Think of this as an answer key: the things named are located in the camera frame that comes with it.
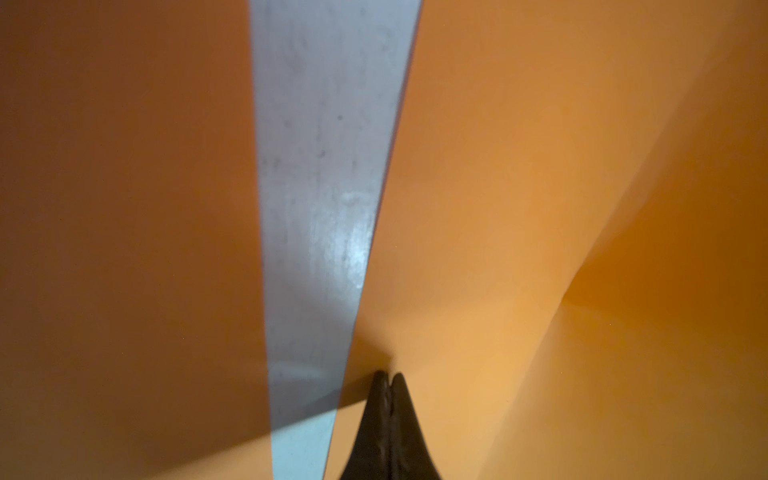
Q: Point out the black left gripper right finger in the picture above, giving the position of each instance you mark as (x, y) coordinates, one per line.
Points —
(409, 457)

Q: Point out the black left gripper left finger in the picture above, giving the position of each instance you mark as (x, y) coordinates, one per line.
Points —
(370, 455)

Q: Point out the orange paper sheet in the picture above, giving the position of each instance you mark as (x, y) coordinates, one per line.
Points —
(132, 338)
(570, 262)

